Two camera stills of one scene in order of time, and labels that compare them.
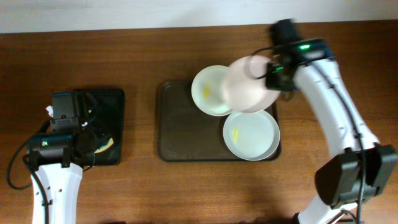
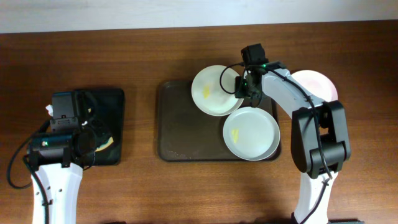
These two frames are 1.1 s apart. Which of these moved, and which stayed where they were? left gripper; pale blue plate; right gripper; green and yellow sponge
Moved: right gripper
Stayed: pale blue plate; left gripper; green and yellow sponge
